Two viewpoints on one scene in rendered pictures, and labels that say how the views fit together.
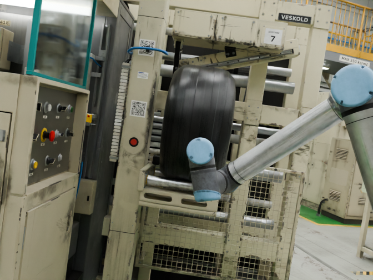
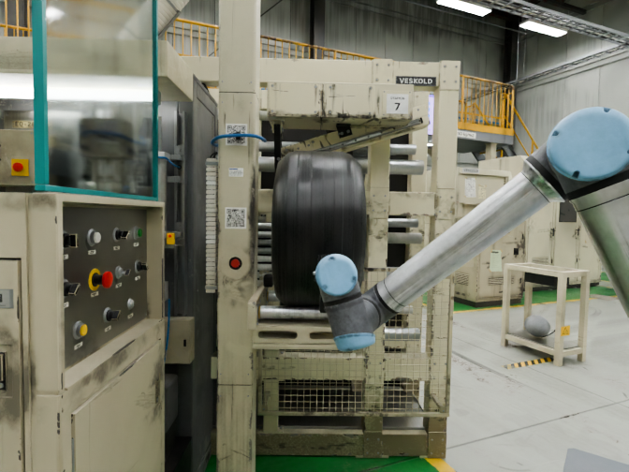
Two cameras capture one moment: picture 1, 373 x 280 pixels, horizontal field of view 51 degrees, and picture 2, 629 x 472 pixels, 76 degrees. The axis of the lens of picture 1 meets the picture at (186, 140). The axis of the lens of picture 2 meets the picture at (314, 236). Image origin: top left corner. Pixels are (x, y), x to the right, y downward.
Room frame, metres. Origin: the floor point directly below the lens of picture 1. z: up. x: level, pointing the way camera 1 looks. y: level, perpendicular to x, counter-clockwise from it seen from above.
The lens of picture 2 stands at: (0.45, 0.05, 1.24)
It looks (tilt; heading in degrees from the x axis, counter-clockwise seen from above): 3 degrees down; 357
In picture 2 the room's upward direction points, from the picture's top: 1 degrees clockwise
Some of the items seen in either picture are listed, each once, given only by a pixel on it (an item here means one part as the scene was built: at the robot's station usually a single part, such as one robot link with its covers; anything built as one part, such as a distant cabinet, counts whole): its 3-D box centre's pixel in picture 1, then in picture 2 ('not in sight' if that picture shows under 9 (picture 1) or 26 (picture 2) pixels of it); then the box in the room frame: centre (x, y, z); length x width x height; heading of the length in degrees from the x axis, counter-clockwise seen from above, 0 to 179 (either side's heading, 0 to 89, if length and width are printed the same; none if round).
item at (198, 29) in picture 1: (228, 34); (338, 108); (2.25, -0.15, 1.71); 0.61 x 0.25 x 0.15; 88
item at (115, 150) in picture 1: (121, 112); (213, 226); (1.92, 0.33, 1.19); 0.05 x 0.04 x 0.48; 178
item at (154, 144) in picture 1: (152, 140); (260, 253); (2.34, 0.20, 1.05); 0.20 x 0.15 x 0.30; 88
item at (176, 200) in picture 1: (179, 198); (306, 331); (1.82, -0.01, 0.83); 0.36 x 0.09 x 0.06; 88
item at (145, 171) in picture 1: (147, 175); (259, 302); (1.96, 0.17, 0.90); 0.40 x 0.03 x 0.10; 178
